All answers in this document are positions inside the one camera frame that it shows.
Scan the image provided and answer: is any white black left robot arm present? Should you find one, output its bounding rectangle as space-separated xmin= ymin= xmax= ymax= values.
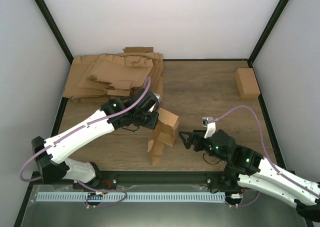
xmin=31 ymin=89 xmax=160 ymax=189

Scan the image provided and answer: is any light blue slotted strip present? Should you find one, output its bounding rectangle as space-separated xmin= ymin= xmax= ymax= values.
xmin=35 ymin=191 xmax=226 ymax=203

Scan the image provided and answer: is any black corner frame post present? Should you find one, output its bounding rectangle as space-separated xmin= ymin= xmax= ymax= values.
xmin=34 ymin=0 xmax=74 ymax=64
xmin=247 ymin=0 xmax=290 ymax=68

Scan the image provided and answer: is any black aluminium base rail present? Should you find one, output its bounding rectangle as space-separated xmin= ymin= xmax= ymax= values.
xmin=29 ymin=170 xmax=297 ymax=191

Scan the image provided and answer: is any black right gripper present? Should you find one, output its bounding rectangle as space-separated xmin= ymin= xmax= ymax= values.
xmin=179 ymin=130 xmax=230 ymax=164

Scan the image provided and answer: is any brown cardboard box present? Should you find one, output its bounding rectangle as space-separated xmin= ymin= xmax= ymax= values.
xmin=147 ymin=108 xmax=180 ymax=166
xmin=234 ymin=67 xmax=261 ymax=99

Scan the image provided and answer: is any stack of flat cardboard blanks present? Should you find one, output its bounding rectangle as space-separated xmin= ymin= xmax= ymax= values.
xmin=63 ymin=47 xmax=164 ymax=103

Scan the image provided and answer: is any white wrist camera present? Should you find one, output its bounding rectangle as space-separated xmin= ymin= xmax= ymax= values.
xmin=148 ymin=93 xmax=161 ymax=112
xmin=202 ymin=116 xmax=216 ymax=139

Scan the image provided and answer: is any black left corner frame post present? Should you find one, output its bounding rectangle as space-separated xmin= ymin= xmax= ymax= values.
xmin=34 ymin=0 xmax=74 ymax=64

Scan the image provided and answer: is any black right corner frame post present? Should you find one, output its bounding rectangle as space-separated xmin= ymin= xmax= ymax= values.
xmin=247 ymin=0 xmax=290 ymax=68

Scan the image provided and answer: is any clear acrylic front plate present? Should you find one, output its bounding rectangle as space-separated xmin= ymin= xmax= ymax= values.
xmin=15 ymin=185 xmax=308 ymax=227

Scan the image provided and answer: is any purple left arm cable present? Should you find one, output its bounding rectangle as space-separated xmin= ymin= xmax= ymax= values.
xmin=19 ymin=76 xmax=153 ymax=209

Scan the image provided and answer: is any folded brown cardboard box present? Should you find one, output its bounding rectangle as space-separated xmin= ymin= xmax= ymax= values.
xmin=234 ymin=67 xmax=261 ymax=99

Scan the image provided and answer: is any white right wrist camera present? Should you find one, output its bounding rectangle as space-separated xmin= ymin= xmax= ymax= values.
xmin=202 ymin=116 xmax=216 ymax=139

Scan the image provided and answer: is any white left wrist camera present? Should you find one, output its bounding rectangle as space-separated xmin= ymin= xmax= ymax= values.
xmin=148 ymin=93 xmax=161 ymax=112

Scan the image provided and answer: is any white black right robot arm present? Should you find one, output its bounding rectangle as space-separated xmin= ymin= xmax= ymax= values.
xmin=179 ymin=129 xmax=320 ymax=222

